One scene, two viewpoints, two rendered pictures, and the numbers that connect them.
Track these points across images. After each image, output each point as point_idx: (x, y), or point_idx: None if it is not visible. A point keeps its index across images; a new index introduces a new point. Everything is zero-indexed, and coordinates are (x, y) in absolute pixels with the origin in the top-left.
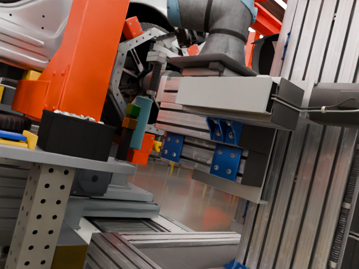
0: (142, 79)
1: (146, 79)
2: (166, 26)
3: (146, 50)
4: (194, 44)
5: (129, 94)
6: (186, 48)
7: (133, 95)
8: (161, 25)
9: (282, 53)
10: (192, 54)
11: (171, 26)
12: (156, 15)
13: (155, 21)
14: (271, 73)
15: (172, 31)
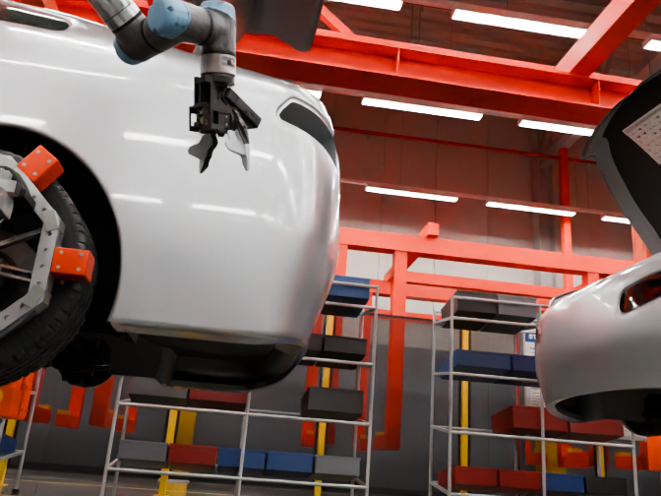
0: (22, 266)
1: None
2: (62, 151)
3: (19, 208)
4: (38, 151)
5: None
6: (13, 162)
7: (2, 303)
8: (62, 155)
9: None
10: (35, 171)
11: (61, 147)
12: (31, 137)
13: (50, 151)
14: None
15: (71, 155)
